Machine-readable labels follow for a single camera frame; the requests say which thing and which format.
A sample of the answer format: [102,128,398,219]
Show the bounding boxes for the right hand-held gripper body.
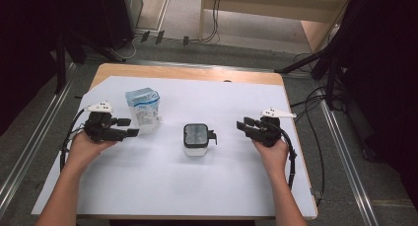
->
[251,108,298,148]

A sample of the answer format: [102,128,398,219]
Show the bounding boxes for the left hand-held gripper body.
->
[83,101,120,143]

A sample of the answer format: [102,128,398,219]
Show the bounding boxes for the clear container with black lid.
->
[181,122,219,158]

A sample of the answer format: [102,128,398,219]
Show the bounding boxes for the person's left hand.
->
[66,129,118,175]

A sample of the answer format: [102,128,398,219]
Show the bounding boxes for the person's right hand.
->
[251,136,291,182]

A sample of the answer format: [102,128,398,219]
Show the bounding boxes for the black metal stand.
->
[53,31,128,96]

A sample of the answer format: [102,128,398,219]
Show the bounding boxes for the white paper sheet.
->
[31,75,317,219]

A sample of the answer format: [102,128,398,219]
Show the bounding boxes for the black tripod stand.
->
[274,38,350,111]

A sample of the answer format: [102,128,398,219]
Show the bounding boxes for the dark cabinet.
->
[98,0,144,50]

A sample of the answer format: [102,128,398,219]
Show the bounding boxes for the light wooden shelf unit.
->
[198,0,355,54]

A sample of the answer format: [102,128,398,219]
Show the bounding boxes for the right hand-held gripper cable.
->
[271,119,298,190]

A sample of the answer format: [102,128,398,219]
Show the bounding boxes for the hand-held gripper cable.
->
[271,119,298,190]
[59,107,88,173]

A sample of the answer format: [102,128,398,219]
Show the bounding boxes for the left hand-held gripper cable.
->
[59,107,88,173]

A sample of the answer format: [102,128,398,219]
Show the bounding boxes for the black floor cables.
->
[289,52,327,208]

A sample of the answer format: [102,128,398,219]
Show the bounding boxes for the white floor cable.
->
[109,34,144,61]

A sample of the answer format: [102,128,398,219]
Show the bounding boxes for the metal floor rail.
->
[0,62,79,218]
[125,58,281,73]
[316,97,380,226]

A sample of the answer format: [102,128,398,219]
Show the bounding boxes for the hanging black cables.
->
[199,0,222,44]

